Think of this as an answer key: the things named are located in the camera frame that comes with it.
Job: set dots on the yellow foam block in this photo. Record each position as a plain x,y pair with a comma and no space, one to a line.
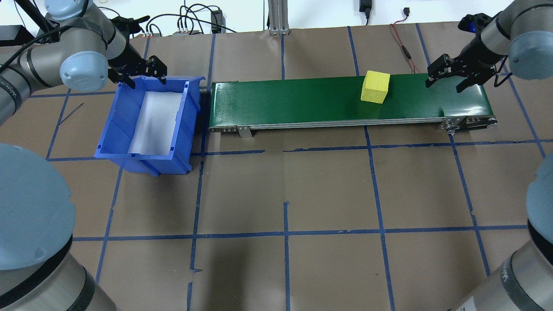
375,86

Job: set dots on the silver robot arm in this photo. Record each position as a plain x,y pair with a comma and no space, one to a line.
47,56
531,52

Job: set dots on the white foam pad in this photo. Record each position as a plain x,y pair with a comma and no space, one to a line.
155,125

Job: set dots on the blue plastic storage bin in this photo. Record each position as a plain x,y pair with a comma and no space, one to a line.
116,138

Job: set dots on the black power adapter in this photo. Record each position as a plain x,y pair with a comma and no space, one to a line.
217,20

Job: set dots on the green conveyor belt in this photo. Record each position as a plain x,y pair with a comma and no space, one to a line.
293,101

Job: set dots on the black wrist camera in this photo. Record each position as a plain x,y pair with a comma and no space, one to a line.
129,25
471,22

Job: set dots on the black wall plug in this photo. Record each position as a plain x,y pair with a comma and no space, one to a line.
365,6

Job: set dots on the aluminium profile post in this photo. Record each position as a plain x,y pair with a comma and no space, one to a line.
279,17

